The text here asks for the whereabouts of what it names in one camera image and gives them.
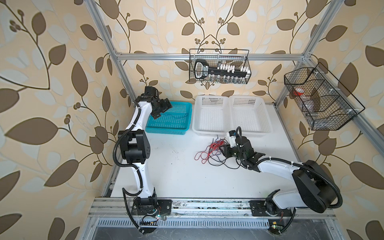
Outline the black cable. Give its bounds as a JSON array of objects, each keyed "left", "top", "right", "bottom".
[{"left": 206, "top": 135, "right": 241, "bottom": 168}]

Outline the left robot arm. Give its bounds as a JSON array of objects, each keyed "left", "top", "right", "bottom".
[{"left": 113, "top": 86, "right": 172, "bottom": 218}]

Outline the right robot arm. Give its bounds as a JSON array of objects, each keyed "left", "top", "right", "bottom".
[{"left": 220, "top": 127, "right": 344, "bottom": 216}]

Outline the teal plastic basket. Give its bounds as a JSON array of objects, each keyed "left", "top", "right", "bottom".
[{"left": 145, "top": 102, "right": 193, "bottom": 135}]

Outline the white plastic basket left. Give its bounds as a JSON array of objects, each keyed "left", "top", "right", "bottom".
[{"left": 192, "top": 95, "right": 231, "bottom": 137}]

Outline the white plastic basket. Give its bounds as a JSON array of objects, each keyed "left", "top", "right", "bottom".
[
  {"left": 229, "top": 96, "right": 273, "bottom": 137},
  {"left": 192, "top": 95, "right": 231, "bottom": 137}
]

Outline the white plastic basket right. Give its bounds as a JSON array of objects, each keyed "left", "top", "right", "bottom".
[{"left": 229, "top": 96, "right": 273, "bottom": 137}]

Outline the black tool with vials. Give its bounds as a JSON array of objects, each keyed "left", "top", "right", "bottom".
[{"left": 192, "top": 60, "right": 251, "bottom": 80}]

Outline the red capped container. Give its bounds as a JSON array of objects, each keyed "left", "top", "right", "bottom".
[{"left": 292, "top": 88, "right": 305, "bottom": 97}]

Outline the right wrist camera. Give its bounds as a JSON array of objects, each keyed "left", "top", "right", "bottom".
[{"left": 227, "top": 130, "right": 240, "bottom": 148}]

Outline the black wire basket back wall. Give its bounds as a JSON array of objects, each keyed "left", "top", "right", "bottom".
[{"left": 189, "top": 48, "right": 252, "bottom": 85}]

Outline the black wire basket wall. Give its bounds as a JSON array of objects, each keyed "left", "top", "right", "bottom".
[
  {"left": 189, "top": 48, "right": 252, "bottom": 85},
  {"left": 284, "top": 63, "right": 366, "bottom": 131}
]

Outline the black wire basket right wall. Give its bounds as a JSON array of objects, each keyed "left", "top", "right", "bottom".
[{"left": 284, "top": 63, "right": 366, "bottom": 131}]

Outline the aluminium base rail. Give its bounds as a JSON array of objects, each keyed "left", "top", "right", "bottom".
[{"left": 88, "top": 198, "right": 336, "bottom": 220}]

